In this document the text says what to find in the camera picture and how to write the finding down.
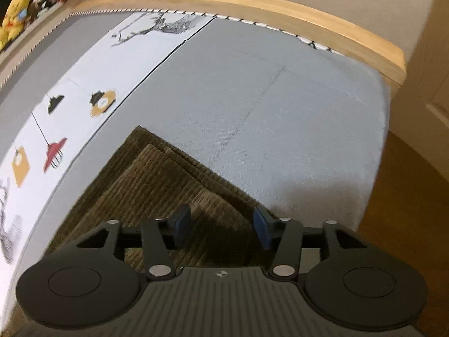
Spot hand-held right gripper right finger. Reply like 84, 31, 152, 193
253, 206, 370, 282

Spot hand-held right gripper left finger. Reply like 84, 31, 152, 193
74, 205, 193, 282

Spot olive brown corduroy pants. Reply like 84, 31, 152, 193
45, 125, 282, 272

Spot grey printed bed sheet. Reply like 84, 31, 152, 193
0, 9, 391, 275

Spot yellow plush toy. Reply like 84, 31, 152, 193
0, 0, 33, 50

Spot wooden bed frame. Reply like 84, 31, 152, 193
0, 0, 408, 88

